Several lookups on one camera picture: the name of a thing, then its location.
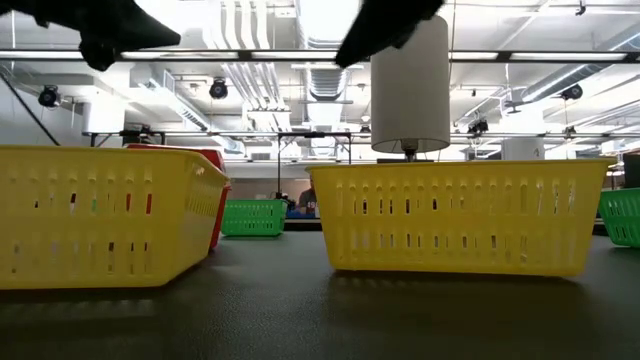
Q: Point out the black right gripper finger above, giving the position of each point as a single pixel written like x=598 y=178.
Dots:
x=385 y=22

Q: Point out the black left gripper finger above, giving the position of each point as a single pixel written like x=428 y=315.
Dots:
x=110 y=25
x=100 y=57

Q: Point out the red plastic slotted basket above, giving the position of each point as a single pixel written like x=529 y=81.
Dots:
x=212 y=155

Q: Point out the yellow plastic slotted basket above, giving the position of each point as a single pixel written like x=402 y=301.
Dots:
x=165 y=225
x=450 y=223

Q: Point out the green plastic slotted basket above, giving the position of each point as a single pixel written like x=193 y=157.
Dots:
x=255 y=218
x=622 y=195

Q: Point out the black ceiling spotlight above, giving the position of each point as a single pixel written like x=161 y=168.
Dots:
x=49 y=96
x=571 y=92
x=477 y=126
x=218 y=89

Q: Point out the white shade table lamp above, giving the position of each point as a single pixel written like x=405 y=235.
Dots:
x=410 y=100

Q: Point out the person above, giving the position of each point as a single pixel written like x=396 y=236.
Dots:
x=307 y=201

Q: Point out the black monitor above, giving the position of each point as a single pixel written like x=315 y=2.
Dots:
x=632 y=170

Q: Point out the black table mat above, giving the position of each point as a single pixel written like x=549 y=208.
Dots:
x=300 y=320

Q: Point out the silver ribbed ceiling duct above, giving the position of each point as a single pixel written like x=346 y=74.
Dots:
x=327 y=82

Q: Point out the black background workstation frame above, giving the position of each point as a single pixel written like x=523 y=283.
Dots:
x=315 y=134

